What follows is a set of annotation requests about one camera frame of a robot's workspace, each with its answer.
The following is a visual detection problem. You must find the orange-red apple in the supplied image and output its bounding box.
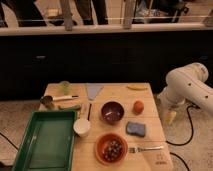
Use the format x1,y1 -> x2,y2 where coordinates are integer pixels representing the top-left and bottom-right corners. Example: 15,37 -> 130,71
133,101 -> 144,115

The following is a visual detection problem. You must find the blue sponge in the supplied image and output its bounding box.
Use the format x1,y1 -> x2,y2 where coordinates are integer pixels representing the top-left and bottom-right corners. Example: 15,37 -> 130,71
126,122 -> 146,137

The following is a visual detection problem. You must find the grey triangular cloth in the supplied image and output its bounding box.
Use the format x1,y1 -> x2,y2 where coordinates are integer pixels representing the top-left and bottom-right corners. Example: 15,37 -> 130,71
86,83 -> 103,100

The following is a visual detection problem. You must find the yellowish translucent gripper finger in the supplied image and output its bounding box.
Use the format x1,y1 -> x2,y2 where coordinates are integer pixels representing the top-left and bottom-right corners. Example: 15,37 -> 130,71
167,111 -> 177,125

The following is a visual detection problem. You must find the orange bowl with grapes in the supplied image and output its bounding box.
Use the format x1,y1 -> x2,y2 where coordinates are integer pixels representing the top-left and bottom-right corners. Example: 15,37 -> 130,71
94,133 -> 128,166

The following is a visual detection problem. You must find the purple bowl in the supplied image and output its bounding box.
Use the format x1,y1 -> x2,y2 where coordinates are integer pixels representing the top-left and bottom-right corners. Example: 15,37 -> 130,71
101,101 -> 124,125

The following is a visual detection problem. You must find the black power cable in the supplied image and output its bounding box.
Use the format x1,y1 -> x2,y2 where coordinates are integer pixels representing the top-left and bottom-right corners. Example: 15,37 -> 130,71
165,104 -> 201,171

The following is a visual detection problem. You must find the green translucent cup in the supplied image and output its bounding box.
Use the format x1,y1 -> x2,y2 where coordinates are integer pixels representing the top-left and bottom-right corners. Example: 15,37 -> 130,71
59,81 -> 70,95

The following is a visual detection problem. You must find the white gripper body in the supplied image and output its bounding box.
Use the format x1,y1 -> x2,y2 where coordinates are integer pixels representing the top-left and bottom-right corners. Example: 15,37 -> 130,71
157,89 -> 185,109

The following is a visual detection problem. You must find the metal can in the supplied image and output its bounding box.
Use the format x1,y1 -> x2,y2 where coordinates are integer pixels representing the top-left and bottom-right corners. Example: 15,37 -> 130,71
40,95 -> 54,110

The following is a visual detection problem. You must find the silver fork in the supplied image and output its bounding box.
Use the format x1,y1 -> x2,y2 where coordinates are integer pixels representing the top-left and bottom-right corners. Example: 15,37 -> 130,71
128,146 -> 164,154

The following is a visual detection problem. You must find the yellow banana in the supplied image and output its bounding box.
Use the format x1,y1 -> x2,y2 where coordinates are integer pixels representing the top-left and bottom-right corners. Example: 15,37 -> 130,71
127,85 -> 147,91

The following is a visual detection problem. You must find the white paper cup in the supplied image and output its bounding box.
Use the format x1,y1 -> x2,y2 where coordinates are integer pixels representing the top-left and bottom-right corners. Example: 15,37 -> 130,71
73,118 -> 91,137

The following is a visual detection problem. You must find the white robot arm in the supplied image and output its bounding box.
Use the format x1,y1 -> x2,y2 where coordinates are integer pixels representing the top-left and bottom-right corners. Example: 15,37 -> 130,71
157,63 -> 213,125

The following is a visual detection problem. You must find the wooden handled knife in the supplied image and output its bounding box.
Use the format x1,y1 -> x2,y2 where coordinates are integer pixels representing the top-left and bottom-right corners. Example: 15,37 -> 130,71
79,103 -> 92,120

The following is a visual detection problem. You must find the green plastic tray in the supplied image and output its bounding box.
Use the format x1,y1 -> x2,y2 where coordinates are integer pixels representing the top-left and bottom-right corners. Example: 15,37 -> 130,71
12,110 -> 77,171

